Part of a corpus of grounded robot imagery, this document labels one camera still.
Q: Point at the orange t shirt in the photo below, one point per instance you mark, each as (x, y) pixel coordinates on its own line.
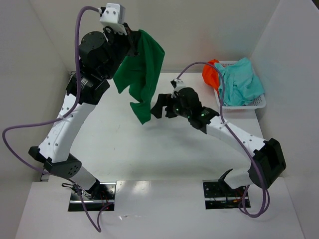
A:
(211, 77)

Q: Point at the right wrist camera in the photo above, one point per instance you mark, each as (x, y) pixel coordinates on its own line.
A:
(177, 84)

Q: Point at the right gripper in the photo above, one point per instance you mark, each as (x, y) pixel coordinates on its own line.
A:
(168, 106)

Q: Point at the green t shirt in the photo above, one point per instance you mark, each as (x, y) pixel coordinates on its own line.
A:
(140, 74)

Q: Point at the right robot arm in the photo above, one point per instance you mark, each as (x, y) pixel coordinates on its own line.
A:
(266, 158)

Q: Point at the teal t shirt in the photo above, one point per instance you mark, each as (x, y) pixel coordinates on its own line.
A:
(241, 85)

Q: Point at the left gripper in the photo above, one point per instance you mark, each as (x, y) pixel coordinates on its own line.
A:
(133, 40)

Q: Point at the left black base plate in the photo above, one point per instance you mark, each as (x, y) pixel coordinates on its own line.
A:
(95, 202)

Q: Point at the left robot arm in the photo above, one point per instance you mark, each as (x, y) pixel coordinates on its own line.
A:
(99, 55)

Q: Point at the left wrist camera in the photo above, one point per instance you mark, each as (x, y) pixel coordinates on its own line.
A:
(113, 13)

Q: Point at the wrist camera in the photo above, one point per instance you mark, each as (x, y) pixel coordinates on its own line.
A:
(113, 13)
(177, 84)

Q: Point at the white plastic basket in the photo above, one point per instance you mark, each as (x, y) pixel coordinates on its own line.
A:
(258, 103)

